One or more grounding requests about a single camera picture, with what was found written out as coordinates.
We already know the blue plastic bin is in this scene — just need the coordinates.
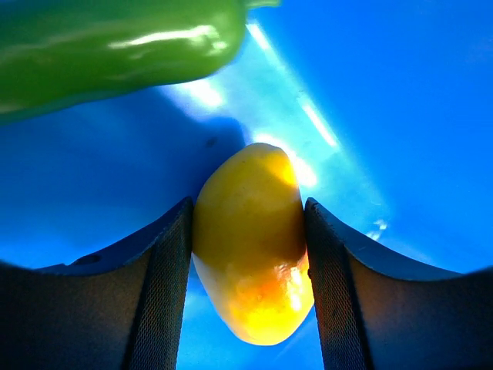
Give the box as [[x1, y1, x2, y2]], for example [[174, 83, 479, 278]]
[[1, 1, 492, 369]]

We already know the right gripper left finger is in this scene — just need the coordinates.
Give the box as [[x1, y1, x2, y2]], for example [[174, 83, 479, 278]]
[[1, 198, 193, 369]]

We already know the yellow bell pepper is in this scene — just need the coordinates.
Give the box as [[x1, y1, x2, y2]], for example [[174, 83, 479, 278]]
[[192, 143, 314, 346]]

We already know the green chili pepper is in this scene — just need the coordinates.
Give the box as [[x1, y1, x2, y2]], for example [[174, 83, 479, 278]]
[[1, 1, 265, 123]]

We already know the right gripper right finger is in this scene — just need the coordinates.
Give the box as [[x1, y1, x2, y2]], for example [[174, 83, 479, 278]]
[[304, 198, 492, 369]]

